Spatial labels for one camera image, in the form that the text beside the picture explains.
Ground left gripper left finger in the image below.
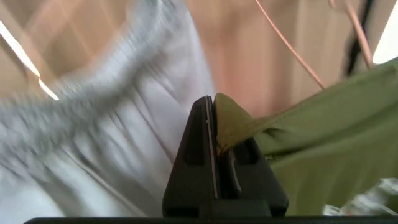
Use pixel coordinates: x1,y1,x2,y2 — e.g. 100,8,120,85
162,95,221,218

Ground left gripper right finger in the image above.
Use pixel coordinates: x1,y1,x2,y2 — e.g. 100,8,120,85
217,138,289,218

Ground green garment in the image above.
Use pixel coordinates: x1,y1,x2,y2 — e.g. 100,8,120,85
213,57,398,217

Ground pale grey shorts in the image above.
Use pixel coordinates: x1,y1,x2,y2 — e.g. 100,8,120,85
0,0,218,218

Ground pink clothes hanger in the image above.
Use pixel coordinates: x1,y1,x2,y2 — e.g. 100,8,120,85
254,0,374,91

